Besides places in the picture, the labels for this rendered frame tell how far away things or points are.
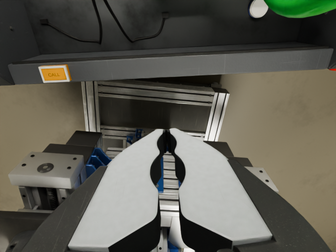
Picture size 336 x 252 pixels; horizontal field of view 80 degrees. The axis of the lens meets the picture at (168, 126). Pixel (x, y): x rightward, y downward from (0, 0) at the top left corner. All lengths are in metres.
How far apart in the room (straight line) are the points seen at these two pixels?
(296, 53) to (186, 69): 0.21
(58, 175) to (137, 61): 0.31
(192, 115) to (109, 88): 0.52
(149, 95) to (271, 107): 0.91
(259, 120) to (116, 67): 1.38
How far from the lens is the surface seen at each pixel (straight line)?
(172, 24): 0.52
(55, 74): 0.44
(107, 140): 1.39
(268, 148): 1.84
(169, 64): 0.40
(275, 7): 0.19
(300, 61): 0.48
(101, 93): 1.23
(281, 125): 1.77
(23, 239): 0.60
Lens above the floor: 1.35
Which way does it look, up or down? 62 degrees down
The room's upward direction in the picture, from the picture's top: 177 degrees clockwise
